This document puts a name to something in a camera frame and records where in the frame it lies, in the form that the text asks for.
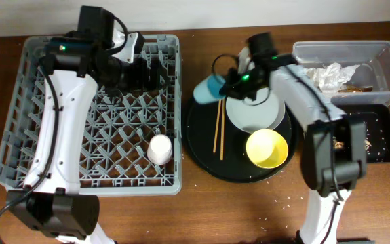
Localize clear plastic waste bin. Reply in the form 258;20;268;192
292;41;390;106

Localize black rectangular waste tray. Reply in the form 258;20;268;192
303;104;390;164

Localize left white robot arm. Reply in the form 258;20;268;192
0;35;182;243

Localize left wooden chopstick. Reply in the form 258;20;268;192
213;100;222;153

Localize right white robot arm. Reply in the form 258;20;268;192
220;54;367;243

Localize wooden chopstick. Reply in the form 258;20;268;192
213;100;222;153
220;100;225;161

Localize light blue plastic cup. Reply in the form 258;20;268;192
193;75;225;104

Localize white paper napkin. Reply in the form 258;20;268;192
304;63;360;94

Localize pink plastic cup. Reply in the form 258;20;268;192
147;134;172;165

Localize grey plastic dishwasher rack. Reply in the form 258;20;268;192
0;34;182;197

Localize yellow bowl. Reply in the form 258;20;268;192
245;129;289;169

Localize right wooden chopstick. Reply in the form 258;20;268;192
220;100;225;161

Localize white ceramic plate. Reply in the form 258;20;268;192
225;88;286;134

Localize round black serving tray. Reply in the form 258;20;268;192
183;97;299;183

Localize right black camera cable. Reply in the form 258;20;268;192
210;53;343;244

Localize golden brown food scraps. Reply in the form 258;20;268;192
333;137;372;151

